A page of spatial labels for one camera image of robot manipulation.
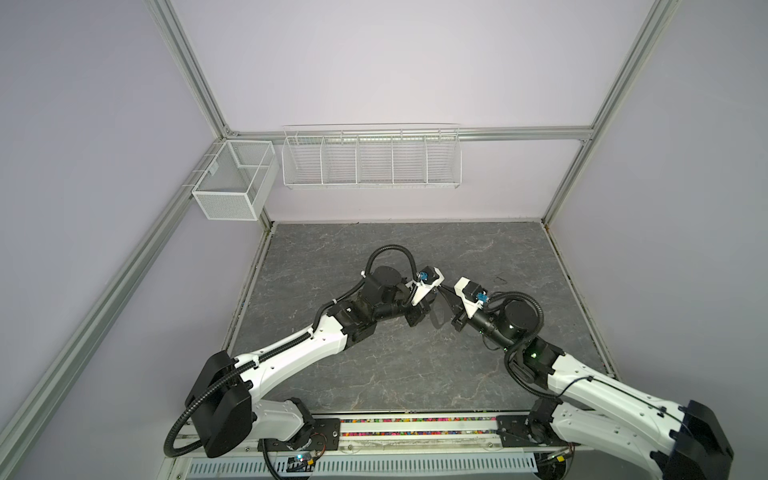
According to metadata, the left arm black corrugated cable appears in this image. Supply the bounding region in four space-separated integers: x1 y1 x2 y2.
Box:
163 243 418 459

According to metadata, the aluminium base rail with beads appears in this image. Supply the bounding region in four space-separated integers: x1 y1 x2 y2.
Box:
179 412 637 454

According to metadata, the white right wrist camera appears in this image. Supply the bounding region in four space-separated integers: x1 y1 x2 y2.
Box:
454 277 489 319

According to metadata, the aluminium frame corner post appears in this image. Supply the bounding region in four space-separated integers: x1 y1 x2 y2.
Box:
542 0 680 228

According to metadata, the white vented cable duct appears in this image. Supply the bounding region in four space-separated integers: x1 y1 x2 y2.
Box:
182 452 538 479

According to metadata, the left aluminium frame post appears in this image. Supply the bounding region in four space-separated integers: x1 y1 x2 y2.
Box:
146 0 277 232

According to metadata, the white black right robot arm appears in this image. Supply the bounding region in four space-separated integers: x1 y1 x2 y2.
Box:
439 278 734 479

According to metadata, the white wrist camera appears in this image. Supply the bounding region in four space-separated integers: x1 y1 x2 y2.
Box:
410 266 445 306
454 277 489 319

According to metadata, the long white wire basket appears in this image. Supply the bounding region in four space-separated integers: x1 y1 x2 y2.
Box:
281 123 463 189

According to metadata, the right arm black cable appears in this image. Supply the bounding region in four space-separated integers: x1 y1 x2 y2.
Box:
488 291 685 421

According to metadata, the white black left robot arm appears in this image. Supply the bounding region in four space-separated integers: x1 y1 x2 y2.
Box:
163 266 444 458

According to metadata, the small white mesh basket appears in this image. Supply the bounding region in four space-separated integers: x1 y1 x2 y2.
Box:
192 140 279 221

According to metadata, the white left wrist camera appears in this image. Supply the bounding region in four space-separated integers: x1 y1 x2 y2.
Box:
410 266 445 306

